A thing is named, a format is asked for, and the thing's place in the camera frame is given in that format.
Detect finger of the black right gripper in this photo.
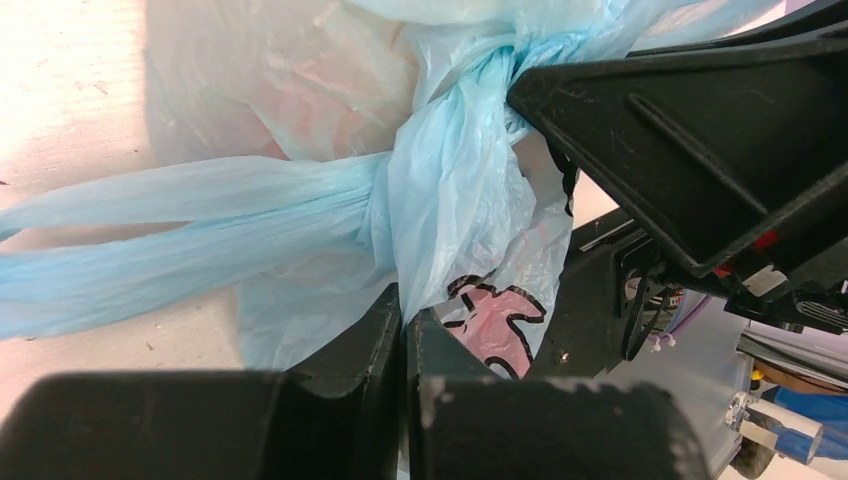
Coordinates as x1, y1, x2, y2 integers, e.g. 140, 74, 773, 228
628, 0, 847, 57
507, 23, 847, 277

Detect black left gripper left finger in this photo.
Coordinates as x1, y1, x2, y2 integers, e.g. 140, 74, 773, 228
1, 286, 400, 479

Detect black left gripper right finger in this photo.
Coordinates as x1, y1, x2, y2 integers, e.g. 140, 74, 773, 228
405, 311, 711, 479

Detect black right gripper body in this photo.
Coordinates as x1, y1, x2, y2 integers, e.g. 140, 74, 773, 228
713, 205, 847, 335

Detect light blue printed plastic bag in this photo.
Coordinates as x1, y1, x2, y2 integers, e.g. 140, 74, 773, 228
1, 1, 772, 379

